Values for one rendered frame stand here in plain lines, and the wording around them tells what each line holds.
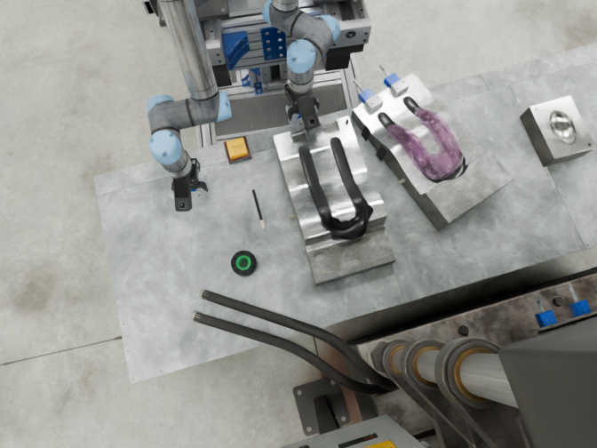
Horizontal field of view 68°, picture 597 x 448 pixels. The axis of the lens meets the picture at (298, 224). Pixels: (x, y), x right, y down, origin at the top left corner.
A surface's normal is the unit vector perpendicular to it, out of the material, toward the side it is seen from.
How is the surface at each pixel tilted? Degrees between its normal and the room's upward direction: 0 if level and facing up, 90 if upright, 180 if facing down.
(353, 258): 0
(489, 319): 0
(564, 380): 90
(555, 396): 90
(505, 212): 0
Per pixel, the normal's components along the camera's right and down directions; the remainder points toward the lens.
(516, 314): -0.01, -0.25
